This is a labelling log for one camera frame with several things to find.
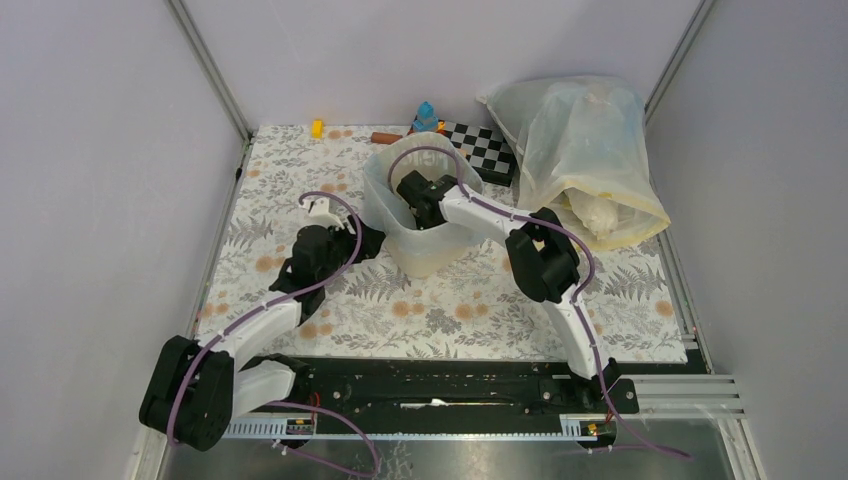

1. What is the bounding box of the blue toy figure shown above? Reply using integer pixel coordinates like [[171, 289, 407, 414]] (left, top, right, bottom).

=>
[[412, 101, 440, 132]]

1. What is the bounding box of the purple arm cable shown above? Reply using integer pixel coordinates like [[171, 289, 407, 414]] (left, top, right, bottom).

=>
[[165, 190, 364, 448], [386, 145, 694, 460]]

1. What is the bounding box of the yellow toy block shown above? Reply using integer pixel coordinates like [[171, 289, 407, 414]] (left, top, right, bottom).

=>
[[311, 119, 324, 139]]

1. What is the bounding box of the large translucent yellow bag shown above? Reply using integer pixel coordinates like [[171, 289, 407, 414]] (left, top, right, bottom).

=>
[[478, 75, 671, 251]]

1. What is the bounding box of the beige plastic trash bin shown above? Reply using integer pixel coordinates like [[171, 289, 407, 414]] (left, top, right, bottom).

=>
[[365, 133, 483, 278]]

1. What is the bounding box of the white crumpled bag inside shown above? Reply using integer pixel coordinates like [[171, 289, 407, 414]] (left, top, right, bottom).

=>
[[566, 188, 619, 238]]

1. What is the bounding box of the blue plastic trash bag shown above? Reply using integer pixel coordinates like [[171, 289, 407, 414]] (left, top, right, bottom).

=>
[[361, 132, 483, 258]]

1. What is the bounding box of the black white checkerboard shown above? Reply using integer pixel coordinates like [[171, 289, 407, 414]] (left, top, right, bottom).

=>
[[440, 121, 518, 187]]

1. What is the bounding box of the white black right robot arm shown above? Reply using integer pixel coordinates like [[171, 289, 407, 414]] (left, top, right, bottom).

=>
[[397, 171, 618, 412]]

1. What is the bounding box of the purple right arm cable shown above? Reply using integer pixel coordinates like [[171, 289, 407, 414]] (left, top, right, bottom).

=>
[[386, 145, 694, 460]]

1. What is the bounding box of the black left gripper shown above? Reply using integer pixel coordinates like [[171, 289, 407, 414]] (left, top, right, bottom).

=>
[[318, 214, 385, 284]]

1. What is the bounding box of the brown cylinder piece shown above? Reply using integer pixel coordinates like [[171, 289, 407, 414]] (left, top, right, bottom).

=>
[[370, 132, 404, 145]]

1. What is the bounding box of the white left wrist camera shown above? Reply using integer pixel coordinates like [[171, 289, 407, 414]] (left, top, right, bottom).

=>
[[300, 197, 347, 230]]

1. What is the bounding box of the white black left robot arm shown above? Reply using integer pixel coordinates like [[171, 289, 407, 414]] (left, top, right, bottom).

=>
[[138, 217, 386, 451]]

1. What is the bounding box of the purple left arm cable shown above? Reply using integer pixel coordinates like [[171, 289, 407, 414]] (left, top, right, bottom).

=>
[[165, 190, 364, 448]]

